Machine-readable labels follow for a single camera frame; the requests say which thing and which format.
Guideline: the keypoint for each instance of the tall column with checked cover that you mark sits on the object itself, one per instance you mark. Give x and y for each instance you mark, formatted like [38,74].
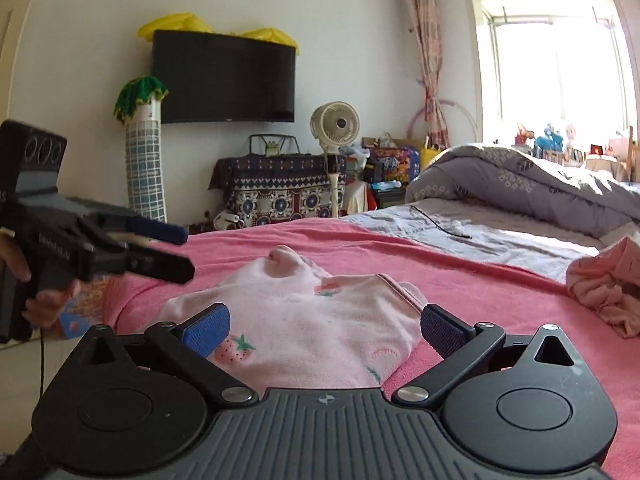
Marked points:
[145,160]

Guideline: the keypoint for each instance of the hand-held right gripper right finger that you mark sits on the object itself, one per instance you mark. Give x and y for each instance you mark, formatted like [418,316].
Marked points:
[442,332]

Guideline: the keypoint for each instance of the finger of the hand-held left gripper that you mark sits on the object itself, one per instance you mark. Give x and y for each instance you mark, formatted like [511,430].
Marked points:
[160,232]
[160,262]

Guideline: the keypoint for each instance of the printed cardboard box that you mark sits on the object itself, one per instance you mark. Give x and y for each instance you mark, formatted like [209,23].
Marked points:
[80,322]

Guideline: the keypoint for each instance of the hula hoop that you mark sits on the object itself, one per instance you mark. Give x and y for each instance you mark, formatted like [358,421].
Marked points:
[469,119]

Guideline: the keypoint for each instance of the grey leaf print quilt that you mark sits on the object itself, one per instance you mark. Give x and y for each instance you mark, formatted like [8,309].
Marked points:
[525,185]

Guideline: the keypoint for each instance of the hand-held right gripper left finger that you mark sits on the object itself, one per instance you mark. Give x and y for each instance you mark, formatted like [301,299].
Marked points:
[207,330]

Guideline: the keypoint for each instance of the blue toy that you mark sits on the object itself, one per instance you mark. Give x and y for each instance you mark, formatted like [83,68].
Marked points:
[547,140]

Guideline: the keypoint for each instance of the window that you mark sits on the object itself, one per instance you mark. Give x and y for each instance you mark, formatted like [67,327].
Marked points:
[550,70]

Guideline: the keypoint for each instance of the yellow cloth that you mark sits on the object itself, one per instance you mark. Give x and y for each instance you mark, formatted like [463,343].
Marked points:
[175,22]

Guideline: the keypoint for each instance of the patterned cloth covered cabinet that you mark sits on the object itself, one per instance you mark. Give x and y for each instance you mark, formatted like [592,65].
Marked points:
[270,185]

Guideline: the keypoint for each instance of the cream cloth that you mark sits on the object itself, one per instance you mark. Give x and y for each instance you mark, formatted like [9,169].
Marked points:
[356,200]

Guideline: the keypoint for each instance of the pink floral curtain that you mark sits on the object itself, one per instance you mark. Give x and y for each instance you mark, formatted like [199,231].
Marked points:
[427,35]

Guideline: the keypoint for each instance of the person's left hand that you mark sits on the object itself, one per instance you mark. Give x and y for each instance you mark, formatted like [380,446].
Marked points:
[50,305]

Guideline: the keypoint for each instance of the wooden easel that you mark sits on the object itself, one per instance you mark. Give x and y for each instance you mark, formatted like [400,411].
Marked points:
[631,155]

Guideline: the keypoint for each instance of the black wall television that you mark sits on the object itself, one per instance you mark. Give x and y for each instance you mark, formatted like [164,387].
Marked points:
[225,75]

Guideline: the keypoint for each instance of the pink blanket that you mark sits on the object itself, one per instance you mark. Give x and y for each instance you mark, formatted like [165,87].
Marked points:
[450,280]

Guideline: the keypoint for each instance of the yellow bag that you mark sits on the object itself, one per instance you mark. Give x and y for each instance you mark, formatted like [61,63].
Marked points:
[429,160]

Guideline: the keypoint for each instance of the colourful toy carton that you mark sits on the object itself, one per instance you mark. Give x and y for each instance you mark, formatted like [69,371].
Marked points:
[395,165]

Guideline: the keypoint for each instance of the red toy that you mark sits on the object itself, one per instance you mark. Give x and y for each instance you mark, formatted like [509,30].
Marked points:
[522,136]

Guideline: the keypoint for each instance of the white standing fan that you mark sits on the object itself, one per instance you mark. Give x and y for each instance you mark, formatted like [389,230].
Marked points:
[335,125]

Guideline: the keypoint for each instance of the pink pants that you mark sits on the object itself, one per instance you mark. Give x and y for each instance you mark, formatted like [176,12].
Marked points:
[605,285]

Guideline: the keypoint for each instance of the pink strawberry print shirt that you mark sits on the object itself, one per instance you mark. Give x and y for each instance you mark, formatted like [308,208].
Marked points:
[310,320]

